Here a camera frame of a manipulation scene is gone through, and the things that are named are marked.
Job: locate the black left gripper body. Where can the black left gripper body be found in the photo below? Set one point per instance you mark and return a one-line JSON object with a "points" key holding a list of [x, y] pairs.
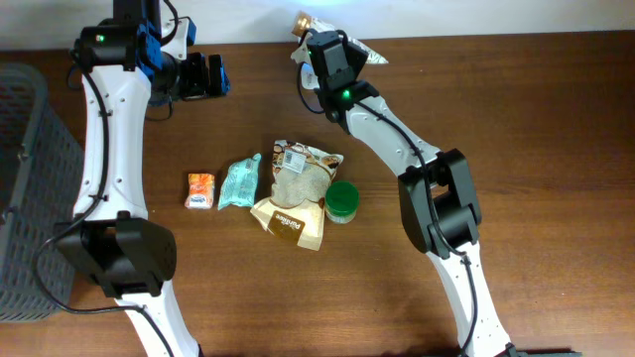
{"points": [[199, 75]]}

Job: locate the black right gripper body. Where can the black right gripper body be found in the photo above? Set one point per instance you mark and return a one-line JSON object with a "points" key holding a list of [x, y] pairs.
{"points": [[351, 52]]}

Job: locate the white cream tube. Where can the white cream tube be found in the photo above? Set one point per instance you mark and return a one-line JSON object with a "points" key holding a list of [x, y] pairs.
{"points": [[304, 26]]}

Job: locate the small orange white packet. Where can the small orange white packet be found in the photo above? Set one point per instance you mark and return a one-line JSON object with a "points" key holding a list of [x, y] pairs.
{"points": [[201, 191]]}

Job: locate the teal tissue packet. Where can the teal tissue packet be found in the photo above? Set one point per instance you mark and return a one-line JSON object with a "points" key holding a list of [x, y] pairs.
{"points": [[240, 185]]}

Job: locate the brown breadcrumb bag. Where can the brown breadcrumb bag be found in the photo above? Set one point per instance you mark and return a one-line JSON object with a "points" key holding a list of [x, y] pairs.
{"points": [[295, 209]]}

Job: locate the green lid spice jar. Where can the green lid spice jar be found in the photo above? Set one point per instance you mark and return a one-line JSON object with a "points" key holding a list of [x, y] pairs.
{"points": [[341, 202]]}

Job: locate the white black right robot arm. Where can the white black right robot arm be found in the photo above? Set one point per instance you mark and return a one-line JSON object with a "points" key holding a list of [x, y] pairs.
{"points": [[439, 206]]}

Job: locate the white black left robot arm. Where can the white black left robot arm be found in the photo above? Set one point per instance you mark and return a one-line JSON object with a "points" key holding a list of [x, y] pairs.
{"points": [[130, 62]]}

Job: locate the grey plastic mesh basket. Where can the grey plastic mesh basket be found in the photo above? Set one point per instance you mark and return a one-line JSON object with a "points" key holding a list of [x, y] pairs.
{"points": [[41, 164]]}

